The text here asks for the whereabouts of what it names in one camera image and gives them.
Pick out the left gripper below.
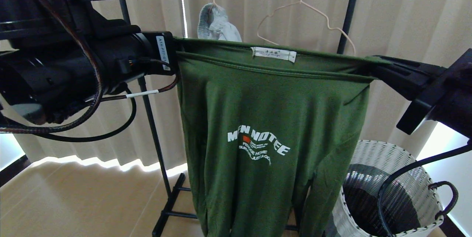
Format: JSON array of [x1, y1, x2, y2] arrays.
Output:
[[94, 31, 177, 93]]

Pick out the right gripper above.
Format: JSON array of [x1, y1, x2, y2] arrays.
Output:
[[369, 48, 472, 136]]

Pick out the black clothes rack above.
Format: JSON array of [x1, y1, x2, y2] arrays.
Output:
[[118, 0, 472, 237]]

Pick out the pale grey shorts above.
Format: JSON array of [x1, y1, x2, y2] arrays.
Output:
[[197, 3, 243, 42]]

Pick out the white laundry basket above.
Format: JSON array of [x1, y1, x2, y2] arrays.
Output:
[[324, 140, 459, 237]]

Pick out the green garment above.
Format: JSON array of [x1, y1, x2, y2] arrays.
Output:
[[173, 37, 392, 237]]

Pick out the beige curtain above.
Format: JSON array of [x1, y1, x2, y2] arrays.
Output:
[[0, 0, 472, 171]]

